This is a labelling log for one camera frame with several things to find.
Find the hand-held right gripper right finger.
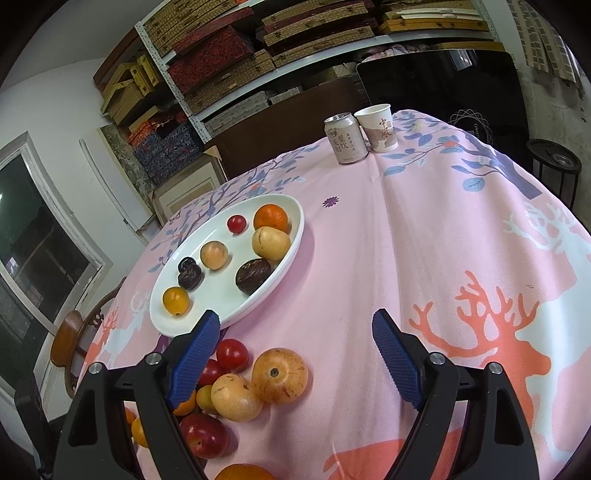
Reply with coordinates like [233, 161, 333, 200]
[372, 308, 539, 480]

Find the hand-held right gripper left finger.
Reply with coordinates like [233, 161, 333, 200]
[54, 309, 222, 480]

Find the orange tangerine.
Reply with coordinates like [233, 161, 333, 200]
[172, 390, 198, 416]
[213, 463, 277, 480]
[253, 204, 291, 234]

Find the pale yellow pear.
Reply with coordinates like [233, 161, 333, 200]
[211, 373, 265, 422]
[252, 226, 292, 260]

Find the white plate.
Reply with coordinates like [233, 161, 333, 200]
[149, 194, 305, 337]

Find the red plum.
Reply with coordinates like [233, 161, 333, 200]
[179, 413, 230, 460]

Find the pale blushed apple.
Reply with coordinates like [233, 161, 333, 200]
[252, 347, 309, 404]

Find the lone dark passion fruit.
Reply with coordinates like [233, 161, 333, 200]
[235, 258, 273, 296]

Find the pale striped apple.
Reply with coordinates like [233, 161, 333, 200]
[200, 240, 230, 271]

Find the pink deer printed tablecloth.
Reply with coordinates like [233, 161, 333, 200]
[78, 109, 591, 480]

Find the brown wooden chair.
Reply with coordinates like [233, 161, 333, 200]
[48, 277, 127, 400]

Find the white board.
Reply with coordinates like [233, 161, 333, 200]
[78, 138, 153, 243]

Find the stack of blue patterned boxes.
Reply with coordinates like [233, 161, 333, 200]
[128, 115, 204, 185]

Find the grey marble slab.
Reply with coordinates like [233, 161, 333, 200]
[99, 124, 155, 195]

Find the pale drink can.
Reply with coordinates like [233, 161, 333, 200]
[324, 112, 369, 165]

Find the white paper cup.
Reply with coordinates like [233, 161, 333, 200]
[354, 104, 399, 154]

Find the brown wooden panel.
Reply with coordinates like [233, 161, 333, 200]
[203, 78, 370, 181]

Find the black round stool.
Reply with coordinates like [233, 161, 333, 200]
[526, 138, 583, 210]

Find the white metal shelf rack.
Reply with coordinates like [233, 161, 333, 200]
[134, 0, 506, 144]

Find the stack of tan boxes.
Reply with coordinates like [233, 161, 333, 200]
[92, 51, 162, 127]

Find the black glossy panel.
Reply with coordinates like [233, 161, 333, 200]
[355, 48, 532, 158]

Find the pink cloth bundle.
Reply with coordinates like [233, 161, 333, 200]
[355, 44, 458, 63]

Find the stack of woven bamboo boxes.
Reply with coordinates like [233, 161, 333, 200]
[143, 0, 490, 125]

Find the hanging bamboo mat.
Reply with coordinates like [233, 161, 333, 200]
[505, 0, 580, 84]

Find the dark window white frame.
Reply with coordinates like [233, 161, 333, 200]
[0, 131, 114, 402]

